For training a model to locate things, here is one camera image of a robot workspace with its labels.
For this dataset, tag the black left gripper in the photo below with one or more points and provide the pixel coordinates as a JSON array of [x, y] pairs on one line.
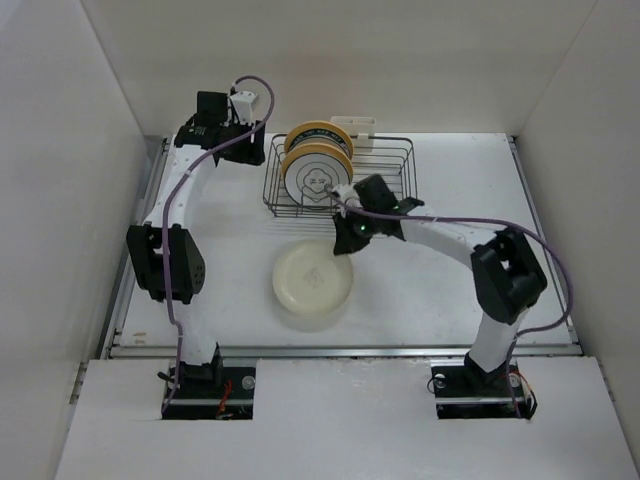
[[252, 154]]

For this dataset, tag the white plate green rim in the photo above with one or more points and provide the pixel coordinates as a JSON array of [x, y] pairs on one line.
[[308, 178]]

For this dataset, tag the grey wire dish rack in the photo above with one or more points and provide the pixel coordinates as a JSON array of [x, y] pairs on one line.
[[392, 157]]

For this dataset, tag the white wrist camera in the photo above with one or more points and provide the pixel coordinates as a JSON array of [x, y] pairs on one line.
[[243, 104], [344, 195]]

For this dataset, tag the yellow rear plate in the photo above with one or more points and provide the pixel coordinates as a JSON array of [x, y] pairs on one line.
[[317, 123]]

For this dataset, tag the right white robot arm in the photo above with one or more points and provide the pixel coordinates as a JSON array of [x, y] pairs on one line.
[[507, 276]]

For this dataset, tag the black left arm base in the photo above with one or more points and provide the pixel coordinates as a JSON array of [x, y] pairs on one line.
[[214, 391]]

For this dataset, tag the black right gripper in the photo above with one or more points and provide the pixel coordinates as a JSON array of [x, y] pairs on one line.
[[346, 241]]

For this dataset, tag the yellow shallow plate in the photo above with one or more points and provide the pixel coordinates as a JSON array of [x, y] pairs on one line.
[[318, 148]]

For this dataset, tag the cream shallow plate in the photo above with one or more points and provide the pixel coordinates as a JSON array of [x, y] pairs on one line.
[[309, 279]]

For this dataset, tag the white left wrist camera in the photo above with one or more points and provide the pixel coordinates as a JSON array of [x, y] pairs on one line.
[[243, 104]]

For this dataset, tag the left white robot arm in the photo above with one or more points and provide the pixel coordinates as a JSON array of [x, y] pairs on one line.
[[166, 260]]

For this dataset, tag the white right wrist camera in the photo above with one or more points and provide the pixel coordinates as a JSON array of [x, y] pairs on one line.
[[344, 195]]

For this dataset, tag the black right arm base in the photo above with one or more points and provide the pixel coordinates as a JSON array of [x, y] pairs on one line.
[[461, 394]]

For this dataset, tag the white plate dark patterned rim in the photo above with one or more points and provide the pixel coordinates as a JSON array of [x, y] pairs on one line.
[[320, 134]]

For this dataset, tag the aluminium table edge rail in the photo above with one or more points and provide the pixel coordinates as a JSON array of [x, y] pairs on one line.
[[406, 300]]

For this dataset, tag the white plastic cutlery holder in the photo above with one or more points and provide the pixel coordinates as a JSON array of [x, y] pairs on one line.
[[360, 129]]

